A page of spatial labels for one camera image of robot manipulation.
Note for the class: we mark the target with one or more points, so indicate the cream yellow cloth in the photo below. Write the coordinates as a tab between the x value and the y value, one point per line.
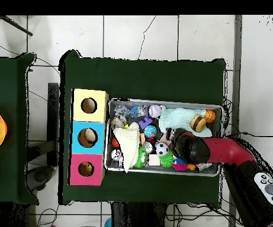
129	144

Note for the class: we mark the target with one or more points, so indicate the white baseball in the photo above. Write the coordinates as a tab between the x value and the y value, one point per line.
155	111

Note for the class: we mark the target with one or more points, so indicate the mint green cloth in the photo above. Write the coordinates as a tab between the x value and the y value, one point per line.
178	118

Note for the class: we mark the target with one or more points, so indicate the brown plush toy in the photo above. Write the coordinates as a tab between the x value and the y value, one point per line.
87	168

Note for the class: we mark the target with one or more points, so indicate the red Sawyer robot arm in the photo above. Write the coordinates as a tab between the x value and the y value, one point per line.
228	151

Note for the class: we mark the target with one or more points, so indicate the wooden box with three holes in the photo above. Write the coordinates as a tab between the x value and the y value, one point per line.
98	146

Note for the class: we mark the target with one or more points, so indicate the shallow mesh bin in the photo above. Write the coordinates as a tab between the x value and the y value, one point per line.
162	172

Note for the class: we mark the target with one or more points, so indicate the purple toy block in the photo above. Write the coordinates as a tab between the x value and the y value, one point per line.
145	122

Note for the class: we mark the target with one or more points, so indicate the blue globe ball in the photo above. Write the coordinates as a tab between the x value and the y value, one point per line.
150	131

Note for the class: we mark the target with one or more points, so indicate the small soccer ball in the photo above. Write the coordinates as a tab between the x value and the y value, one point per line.
162	149

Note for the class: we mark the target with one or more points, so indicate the silver drink can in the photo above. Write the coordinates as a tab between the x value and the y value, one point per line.
116	154

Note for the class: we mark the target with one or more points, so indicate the dark green table cloth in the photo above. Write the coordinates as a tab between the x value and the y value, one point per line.
3	82
145	80

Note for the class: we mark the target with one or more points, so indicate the toy hamburger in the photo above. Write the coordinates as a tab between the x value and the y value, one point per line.
198	123

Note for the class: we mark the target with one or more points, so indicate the small orange basketball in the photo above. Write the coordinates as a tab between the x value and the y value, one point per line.
209	115

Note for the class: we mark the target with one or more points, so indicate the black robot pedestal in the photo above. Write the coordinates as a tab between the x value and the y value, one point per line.
138	217

